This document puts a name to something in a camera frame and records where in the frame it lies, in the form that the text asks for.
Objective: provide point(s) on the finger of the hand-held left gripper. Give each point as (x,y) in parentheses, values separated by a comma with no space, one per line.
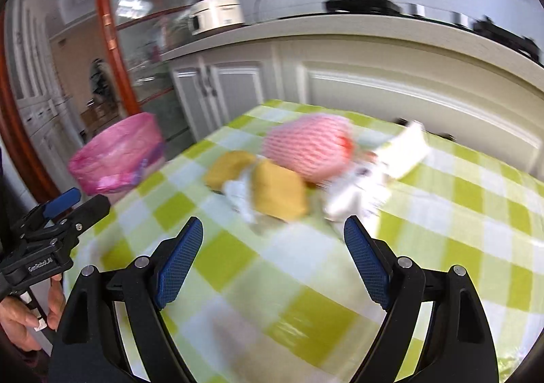
(63,201)
(87,211)

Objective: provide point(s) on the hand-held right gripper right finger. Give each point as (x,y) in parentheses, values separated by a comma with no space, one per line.
(367,266)

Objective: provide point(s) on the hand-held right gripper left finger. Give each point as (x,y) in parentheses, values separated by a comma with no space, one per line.
(176,264)

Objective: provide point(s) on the bin with pink liner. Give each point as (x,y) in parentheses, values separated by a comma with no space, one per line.
(117,153)

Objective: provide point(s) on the yellow sponge piece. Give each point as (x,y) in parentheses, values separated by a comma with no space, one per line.
(280,192)
(227,168)

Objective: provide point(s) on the white carton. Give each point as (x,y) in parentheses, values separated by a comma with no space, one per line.
(403,151)

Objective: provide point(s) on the large pink foam net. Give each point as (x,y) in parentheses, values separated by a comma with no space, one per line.
(304,147)

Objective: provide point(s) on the person's left hand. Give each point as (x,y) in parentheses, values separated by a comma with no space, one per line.
(19,317)

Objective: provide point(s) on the green white checked tablecloth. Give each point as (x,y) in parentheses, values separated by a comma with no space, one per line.
(297,281)

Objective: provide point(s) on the white tall cupboard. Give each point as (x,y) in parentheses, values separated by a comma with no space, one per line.
(34,77)

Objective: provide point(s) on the white kitchen base cabinet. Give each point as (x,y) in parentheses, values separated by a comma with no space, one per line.
(361,73)

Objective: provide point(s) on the wooden glass sliding door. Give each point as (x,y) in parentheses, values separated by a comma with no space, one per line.
(148,26)

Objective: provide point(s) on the white rice cooker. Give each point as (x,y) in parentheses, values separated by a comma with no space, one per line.
(214,15)

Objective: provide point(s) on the black gas stove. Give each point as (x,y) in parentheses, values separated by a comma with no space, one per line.
(425,11)

